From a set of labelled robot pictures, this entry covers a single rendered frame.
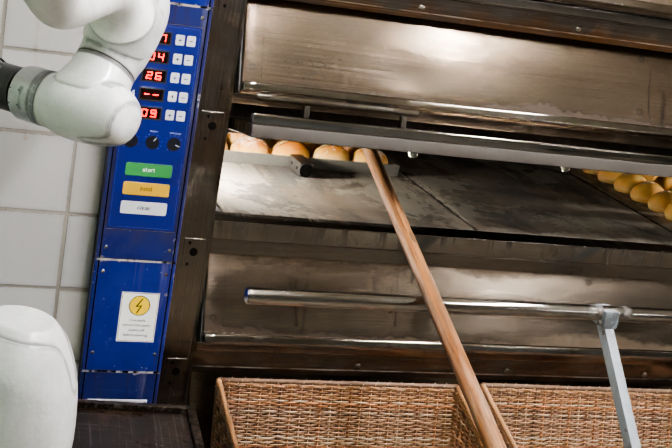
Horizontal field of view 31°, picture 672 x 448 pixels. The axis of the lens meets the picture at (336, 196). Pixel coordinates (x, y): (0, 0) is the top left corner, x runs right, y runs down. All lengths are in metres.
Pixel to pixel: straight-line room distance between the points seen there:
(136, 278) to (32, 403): 0.88
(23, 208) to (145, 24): 0.59
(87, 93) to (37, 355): 0.50
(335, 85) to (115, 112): 0.66
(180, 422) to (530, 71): 1.01
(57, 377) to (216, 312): 0.96
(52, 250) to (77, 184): 0.14
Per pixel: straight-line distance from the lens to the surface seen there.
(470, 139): 2.41
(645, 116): 2.75
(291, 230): 2.50
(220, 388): 2.52
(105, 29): 1.93
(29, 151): 2.36
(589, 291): 2.86
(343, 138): 2.31
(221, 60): 2.37
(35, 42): 2.31
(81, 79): 1.93
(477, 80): 2.55
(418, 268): 2.26
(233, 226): 2.46
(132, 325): 2.46
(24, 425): 1.59
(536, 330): 2.79
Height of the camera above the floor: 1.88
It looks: 15 degrees down
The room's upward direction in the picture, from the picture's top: 10 degrees clockwise
